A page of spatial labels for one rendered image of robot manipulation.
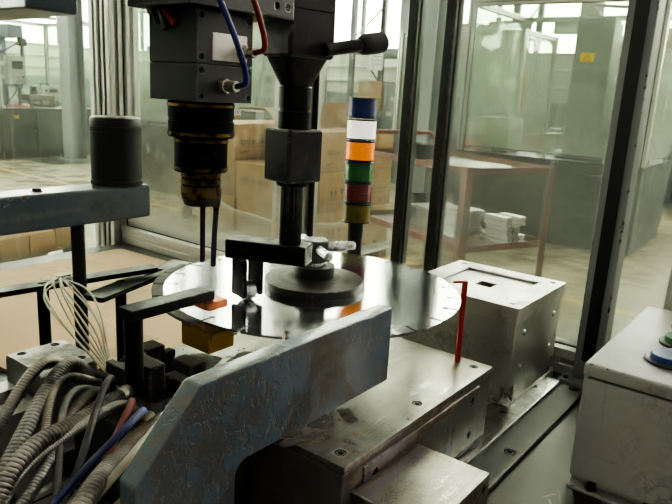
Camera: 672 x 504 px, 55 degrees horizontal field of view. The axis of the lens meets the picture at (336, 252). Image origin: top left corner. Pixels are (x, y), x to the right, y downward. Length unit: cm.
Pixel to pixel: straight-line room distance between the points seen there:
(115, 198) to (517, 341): 55
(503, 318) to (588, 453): 21
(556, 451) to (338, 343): 46
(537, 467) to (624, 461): 11
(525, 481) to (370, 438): 24
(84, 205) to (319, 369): 39
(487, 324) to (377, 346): 41
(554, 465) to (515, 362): 15
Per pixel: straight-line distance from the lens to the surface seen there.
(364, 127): 99
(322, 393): 48
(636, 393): 75
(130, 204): 80
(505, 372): 92
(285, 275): 73
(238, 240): 66
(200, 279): 75
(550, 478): 82
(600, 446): 78
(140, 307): 57
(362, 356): 51
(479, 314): 91
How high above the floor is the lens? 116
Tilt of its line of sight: 14 degrees down
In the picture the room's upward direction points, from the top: 3 degrees clockwise
